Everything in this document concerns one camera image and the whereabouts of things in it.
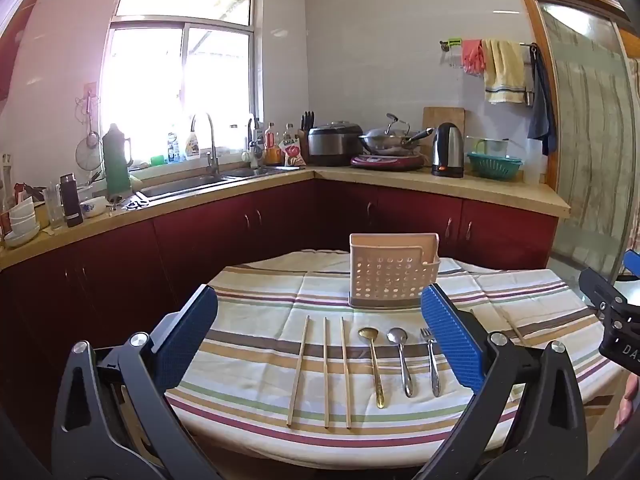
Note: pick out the blue patterned white bowl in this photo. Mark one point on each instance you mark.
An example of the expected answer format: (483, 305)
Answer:
(93, 208)

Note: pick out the white plastic container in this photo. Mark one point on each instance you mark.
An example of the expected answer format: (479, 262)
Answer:
(495, 146)

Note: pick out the steel electric kettle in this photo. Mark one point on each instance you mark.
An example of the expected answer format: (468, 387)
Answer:
(447, 152)

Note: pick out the steel double sink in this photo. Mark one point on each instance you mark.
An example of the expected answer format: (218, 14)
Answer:
(190, 184)

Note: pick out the beige kitchen countertop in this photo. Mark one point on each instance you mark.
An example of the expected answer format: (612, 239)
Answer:
(400, 180)

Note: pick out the wooden door frame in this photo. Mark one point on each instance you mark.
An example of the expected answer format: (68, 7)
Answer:
(532, 60)

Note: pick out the kitchen window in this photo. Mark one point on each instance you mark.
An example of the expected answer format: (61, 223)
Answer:
(150, 85)

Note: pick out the yellow towel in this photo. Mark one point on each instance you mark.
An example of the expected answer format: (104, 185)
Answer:
(505, 72)

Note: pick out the pink rubber gloves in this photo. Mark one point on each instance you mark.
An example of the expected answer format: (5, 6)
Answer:
(472, 57)

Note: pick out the frosted glass sliding door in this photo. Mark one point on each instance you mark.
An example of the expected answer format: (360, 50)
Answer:
(585, 135)

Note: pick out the silver metal fork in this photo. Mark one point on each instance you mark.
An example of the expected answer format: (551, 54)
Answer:
(433, 375)

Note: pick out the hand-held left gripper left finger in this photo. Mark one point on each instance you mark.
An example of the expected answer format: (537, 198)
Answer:
(187, 330)

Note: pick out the steel wok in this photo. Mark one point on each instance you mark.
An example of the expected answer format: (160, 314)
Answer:
(387, 141)

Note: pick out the beige plastic utensil holder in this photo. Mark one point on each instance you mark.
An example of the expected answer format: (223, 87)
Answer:
(385, 270)

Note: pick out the black vacuum flask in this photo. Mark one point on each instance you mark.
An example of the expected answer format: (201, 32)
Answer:
(71, 202)

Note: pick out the clear drinking glass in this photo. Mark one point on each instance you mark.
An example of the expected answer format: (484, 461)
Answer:
(53, 207)

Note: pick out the steel scissors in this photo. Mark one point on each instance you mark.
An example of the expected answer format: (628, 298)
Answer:
(136, 203)

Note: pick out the metal towel rack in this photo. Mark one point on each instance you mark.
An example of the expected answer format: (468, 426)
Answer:
(529, 96)

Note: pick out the silver rice cooker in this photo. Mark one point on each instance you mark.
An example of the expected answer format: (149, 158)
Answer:
(332, 145)

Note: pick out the person's right hand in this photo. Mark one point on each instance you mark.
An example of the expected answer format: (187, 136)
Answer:
(629, 402)

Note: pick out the green plastic basket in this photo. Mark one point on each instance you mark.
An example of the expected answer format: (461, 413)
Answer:
(495, 166)

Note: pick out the blue label bottle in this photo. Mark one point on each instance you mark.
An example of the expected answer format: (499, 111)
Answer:
(173, 150)

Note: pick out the red snack packet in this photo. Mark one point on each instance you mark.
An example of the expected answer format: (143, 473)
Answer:
(294, 154)

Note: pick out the dark red kitchen cabinets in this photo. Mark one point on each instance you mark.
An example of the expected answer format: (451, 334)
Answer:
(225, 240)

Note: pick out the wooden knife block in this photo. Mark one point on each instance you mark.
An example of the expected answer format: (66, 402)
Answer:
(304, 135)

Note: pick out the green thermos jug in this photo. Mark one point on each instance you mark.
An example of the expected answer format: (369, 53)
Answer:
(116, 165)

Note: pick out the orange liquid bottle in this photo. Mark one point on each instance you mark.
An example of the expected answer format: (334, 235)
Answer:
(271, 152)

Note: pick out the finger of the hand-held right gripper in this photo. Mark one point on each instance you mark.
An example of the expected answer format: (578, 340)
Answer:
(597, 285)
(633, 262)

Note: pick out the clear seasoning bottle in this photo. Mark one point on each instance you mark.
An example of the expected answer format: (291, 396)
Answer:
(288, 132)

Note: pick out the tall curved steel faucet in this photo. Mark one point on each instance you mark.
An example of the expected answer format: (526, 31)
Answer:
(212, 150)

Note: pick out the dark blue cloth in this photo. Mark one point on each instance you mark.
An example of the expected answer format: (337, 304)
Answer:
(542, 105)

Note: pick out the silver metal spoon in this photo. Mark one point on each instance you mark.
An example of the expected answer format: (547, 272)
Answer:
(406, 375)

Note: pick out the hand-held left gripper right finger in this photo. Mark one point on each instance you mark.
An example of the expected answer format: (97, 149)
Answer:
(450, 340)

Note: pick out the small steel faucet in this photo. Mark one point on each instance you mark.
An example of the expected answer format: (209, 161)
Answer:
(252, 150)

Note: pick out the stack of white bowls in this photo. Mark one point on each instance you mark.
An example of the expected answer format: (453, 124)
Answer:
(22, 222)

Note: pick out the small green cup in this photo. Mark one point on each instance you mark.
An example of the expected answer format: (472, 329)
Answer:
(157, 159)

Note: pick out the red induction cooker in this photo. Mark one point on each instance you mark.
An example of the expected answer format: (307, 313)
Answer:
(385, 161)

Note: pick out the white dish soap bottle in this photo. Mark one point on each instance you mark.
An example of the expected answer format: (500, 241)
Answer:
(193, 147)

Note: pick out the wooden cutting board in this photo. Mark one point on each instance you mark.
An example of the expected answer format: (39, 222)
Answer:
(442, 116)

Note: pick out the gold metal spoon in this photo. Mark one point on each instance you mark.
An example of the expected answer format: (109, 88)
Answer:
(378, 380)

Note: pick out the striped tablecloth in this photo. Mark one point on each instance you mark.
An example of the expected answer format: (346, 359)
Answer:
(260, 310)

